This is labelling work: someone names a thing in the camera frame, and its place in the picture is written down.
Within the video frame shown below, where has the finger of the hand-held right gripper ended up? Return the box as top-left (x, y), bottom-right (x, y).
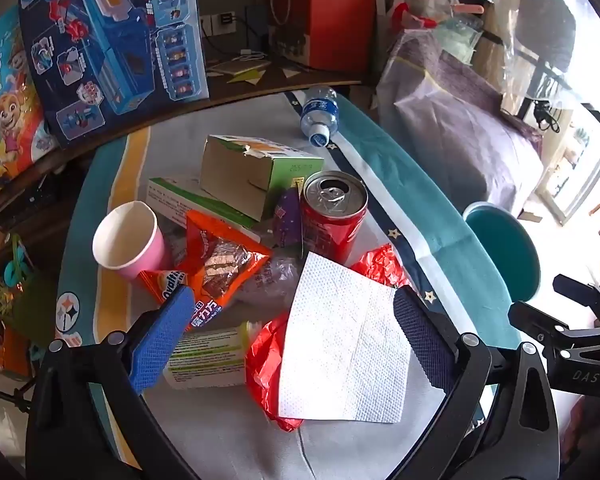
top-left (552, 274), bottom-right (600, 328)
top-left (507, 300), bottom-right (600, 396)

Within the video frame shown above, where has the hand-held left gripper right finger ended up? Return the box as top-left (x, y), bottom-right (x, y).
top-left (385, 285), bottom-right (561, 480)

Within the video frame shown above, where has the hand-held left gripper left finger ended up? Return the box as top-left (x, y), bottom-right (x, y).
top-left (26, 285), bottom-right (211, 480)

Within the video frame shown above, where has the teal bin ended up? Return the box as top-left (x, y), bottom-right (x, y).
top-left (462, 201), bottom-right (542, 303)

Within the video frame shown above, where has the white paper napkin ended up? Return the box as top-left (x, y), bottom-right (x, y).
top-left (278, 251), bottom-right (412, 423)

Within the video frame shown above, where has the pink paper cup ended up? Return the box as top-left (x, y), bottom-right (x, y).
top-left (92, 201), bottom-right (173, 281)

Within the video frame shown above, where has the orange snack wrapper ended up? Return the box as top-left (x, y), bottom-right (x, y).
top-left (139, 210), bottom-right (272, 328)

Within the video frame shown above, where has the green white box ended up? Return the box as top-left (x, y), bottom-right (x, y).
top-left (146, 176), bottom-right (262, 243)

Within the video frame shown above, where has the blue label water bottle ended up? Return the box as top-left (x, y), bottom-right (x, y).
top-left (300, 85), bottom-right (341, 147)

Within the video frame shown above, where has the clear plastic wrapper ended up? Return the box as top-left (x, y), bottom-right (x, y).
top-left (235, 255), bottom-right (303, 311)

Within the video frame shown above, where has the green felt bag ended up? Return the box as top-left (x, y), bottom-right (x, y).
top-left (2, 234), bottom-right (61, 346)

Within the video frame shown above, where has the red soda can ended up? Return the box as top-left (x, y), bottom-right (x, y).
top-left (300, 171), bottom-right (369, 267)

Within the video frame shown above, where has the purple wrapper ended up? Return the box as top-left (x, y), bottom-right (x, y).
top-left (272, 180), bottom-right (306, 251)

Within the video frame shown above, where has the open green white carton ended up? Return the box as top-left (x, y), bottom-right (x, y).
top-left (200, 135), bottom-right (326, 222)

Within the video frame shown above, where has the purple cloth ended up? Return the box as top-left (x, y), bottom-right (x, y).
top-left (377, 30), bottom-right (543, 216)

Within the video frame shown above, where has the black office chair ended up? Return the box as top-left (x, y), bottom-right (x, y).
top-left (500, 0), bottom-right (581, 131)

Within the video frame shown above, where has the cartoon printed toy box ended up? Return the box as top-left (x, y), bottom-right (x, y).
top-left (0, 5), bottom-right (61, 201)

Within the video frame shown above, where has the white notebook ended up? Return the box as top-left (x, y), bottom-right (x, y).
top-left (207, 57), bottom-right (271, 78)

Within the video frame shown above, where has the blue toy box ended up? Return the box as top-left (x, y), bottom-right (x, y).
top-left (19, 0), bottom-right (211, 148)

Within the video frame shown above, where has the wooden desk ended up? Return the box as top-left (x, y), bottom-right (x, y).
top-left (0, 55), bottom-right (376, 221)

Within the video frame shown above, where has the white power outlet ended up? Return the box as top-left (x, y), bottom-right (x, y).
top-left (200, 11), bottom-right (237, 37)

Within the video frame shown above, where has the red gift bag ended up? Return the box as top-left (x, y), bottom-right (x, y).
top-left (267, 0), bottom-right (378, 72)

